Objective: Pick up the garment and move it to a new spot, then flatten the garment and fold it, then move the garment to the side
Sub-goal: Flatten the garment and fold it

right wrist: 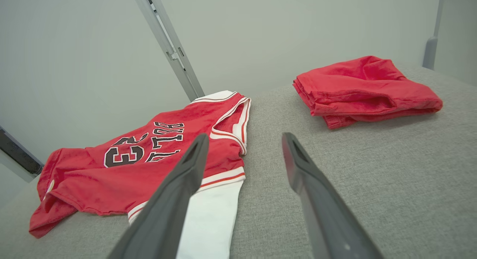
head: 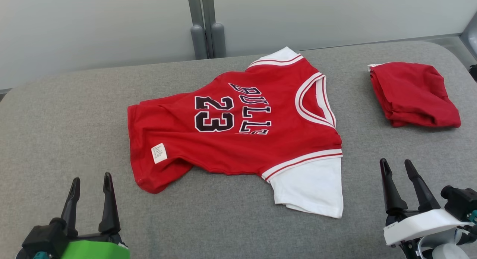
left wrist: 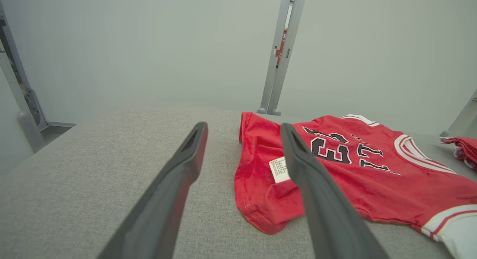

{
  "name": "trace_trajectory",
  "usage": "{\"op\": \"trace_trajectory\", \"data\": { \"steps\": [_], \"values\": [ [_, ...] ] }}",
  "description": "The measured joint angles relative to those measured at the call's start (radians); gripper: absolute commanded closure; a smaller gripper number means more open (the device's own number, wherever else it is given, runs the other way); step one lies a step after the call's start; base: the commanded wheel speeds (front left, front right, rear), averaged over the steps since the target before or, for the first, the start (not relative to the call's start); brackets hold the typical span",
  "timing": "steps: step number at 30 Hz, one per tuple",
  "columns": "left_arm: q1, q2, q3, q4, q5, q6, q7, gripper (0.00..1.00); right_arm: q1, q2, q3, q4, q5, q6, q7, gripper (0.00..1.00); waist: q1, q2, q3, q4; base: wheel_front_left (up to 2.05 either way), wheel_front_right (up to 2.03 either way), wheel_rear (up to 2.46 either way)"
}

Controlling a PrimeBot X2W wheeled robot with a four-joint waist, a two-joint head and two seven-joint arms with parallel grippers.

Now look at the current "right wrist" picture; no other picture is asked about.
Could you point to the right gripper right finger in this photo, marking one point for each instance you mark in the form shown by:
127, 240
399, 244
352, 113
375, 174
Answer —
328, 214

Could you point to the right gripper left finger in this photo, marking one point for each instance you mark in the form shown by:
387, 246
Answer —
171, 207

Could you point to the red basketball jersey white sleeves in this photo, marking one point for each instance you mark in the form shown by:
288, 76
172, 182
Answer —
93, 184

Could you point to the red shorts with white stripe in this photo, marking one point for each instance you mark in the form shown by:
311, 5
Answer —
354, 91

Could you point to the dark corner partition post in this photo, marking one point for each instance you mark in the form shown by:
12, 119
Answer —
18, 154

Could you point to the grey corner partition post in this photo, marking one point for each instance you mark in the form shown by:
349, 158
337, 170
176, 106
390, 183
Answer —
432, 46

